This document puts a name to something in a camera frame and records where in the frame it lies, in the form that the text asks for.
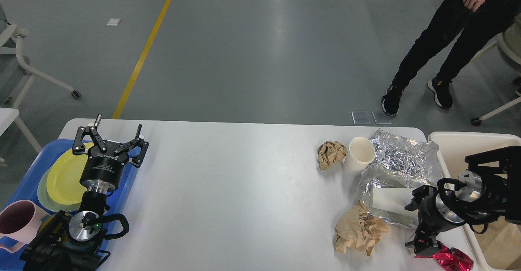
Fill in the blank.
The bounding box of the white side table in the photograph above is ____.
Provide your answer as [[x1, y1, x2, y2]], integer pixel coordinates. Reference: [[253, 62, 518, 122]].
[[0, 107, 42, 153]]

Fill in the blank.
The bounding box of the small crumpled brown paper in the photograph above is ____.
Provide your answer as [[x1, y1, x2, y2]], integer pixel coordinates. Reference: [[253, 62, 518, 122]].
[[317, 141, 348, 170]]

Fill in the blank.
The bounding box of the right clear floor plate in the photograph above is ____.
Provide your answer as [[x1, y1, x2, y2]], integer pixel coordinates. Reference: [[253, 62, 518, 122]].
[[372, 111, 392, 125]]

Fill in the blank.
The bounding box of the pink mug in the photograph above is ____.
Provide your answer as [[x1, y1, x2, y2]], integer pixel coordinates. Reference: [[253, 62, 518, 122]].
[[0, 199, 50, 253]]

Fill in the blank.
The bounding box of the person in dark clothes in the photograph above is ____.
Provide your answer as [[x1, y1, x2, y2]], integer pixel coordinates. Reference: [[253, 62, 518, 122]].
[[381, 0, 521, 116]]

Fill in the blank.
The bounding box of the light green plate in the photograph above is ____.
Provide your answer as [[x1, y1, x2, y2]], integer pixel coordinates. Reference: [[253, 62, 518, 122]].
[[37, 169, 80, 213]]

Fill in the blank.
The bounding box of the clear floor plate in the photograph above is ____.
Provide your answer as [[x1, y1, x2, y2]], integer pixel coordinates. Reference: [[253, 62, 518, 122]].
[[351, 110, 372, 126], [372, 111, 392, 125]]

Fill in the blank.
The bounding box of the white office chair left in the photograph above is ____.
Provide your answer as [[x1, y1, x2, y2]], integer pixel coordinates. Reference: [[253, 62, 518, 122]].
[[0, 7, 81, 108]]

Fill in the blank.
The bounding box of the blue plastic tray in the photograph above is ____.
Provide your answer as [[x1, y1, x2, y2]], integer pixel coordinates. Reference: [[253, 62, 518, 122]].
[[0, 139, 138, 271]]

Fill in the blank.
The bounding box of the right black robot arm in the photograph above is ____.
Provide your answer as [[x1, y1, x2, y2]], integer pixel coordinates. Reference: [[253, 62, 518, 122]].
[[405, 146, 521, 257]]

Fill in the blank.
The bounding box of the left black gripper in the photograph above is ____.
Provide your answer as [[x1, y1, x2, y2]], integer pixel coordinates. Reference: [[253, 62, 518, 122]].
[[72, 114, 149, 193]]

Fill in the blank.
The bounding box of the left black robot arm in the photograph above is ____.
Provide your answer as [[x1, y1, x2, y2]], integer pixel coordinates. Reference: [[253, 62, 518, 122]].
[[20, 114, 149, 271]]

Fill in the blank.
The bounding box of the white paper cup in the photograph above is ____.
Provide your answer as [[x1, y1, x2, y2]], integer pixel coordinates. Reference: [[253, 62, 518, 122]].
[[342, 136, 376, 176], [369, 188, 417, 217]]

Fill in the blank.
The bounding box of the silver foil bag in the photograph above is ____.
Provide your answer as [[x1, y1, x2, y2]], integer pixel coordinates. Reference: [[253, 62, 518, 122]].
[[369, 129, 442, 182], [355, 163, 433, 228]]

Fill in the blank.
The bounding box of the crushed red can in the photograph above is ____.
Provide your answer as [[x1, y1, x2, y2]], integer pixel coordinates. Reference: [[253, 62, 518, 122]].
[[414, 245, 474, 271]]

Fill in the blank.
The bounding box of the left clear floor plate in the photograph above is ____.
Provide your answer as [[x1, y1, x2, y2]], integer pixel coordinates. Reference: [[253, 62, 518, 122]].
[[351, 110, 372, 126]]

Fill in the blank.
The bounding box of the brown paper bag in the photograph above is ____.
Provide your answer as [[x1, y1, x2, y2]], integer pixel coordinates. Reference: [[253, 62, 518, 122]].
[[474, 217, 521, 271]]

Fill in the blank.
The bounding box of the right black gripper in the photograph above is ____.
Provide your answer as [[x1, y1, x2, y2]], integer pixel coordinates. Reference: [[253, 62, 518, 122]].
[[404, 185, 466, 257]]

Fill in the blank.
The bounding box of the large crumpled brown paper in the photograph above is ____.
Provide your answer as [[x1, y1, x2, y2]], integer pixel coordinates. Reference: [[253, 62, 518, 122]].
[[334, 200, 390, 257]]

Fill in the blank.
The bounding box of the yellow plate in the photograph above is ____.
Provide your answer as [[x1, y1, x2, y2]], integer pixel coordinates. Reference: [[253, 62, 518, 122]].
[[46, 149, 88, 205]]

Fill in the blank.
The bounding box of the beige plastic bin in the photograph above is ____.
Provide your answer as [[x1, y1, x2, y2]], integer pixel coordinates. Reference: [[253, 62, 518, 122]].
[[429, 132, 520, 271]]

